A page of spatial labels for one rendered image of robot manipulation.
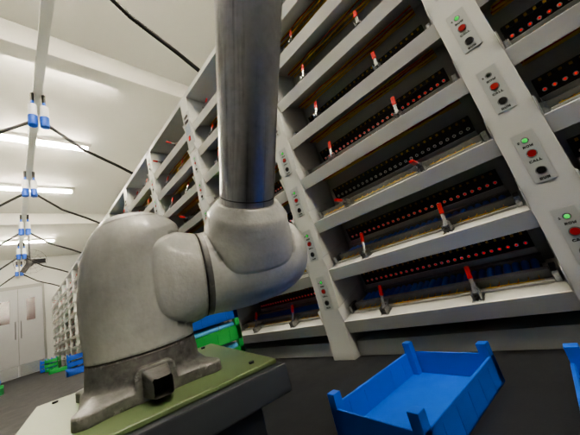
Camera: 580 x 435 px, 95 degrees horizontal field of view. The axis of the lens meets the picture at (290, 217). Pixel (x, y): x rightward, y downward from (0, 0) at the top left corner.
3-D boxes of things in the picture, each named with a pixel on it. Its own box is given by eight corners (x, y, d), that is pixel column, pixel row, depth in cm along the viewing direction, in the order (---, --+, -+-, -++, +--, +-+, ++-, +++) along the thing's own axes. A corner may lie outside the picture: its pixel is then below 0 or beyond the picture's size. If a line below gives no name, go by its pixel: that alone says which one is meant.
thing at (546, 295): (583, 310, 56) (553, 251, 57) (349, 333, 95) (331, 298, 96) (564, 269, 72) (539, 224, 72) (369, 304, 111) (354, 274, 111)
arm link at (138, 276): (92, 356, 46) (82, 234, 50) (200, 324, 55) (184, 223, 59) (66, 378, 32) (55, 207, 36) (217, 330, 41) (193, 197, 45)
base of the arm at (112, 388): (67, 450, 26) (64, 388, 27) (76, 400, 43) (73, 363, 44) (236, 371, 38) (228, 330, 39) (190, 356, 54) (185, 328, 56)
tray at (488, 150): (502, 154, 65) (484, 120, 66) (318, 233, 104) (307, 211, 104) (500, 148, 81) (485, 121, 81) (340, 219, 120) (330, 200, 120)
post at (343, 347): (355, 360, 92) (244, 0, 133) (334, 360, 98) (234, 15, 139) (380, 340, 107) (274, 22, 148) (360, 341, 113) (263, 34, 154)
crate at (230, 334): (163, 369, 85) (159, 343, 87) (146, 368, 99) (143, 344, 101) (242, 337, 105) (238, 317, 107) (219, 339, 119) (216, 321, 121)
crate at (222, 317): (159, 343, 87) (155, 318, 89) (143, 344, 101) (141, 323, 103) (238, 317, 107) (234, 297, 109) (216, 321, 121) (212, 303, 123)
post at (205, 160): (242, 362, 137) (185, 92, 178) (231, 362, 143) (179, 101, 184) (270, 348, 152) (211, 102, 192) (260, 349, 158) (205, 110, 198)
